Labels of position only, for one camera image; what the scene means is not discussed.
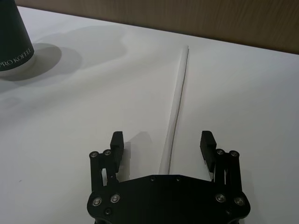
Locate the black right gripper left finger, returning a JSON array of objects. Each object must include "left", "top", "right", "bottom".
[{"left": 87, "top": 131, "right": 125, "bottom": 208}]

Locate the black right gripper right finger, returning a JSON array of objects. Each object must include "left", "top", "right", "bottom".
[{"left": 199, "top": 130, "right": 246, "bottom": 207}]

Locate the white drinking straw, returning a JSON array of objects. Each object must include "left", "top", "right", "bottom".
[{"left": 158, "top": 44, "right": 190, "bottom": 176}]

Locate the dark green paper cup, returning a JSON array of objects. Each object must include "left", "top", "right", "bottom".
[{"left": 0, "top": 0, "right": 35, "bottom": 79}]

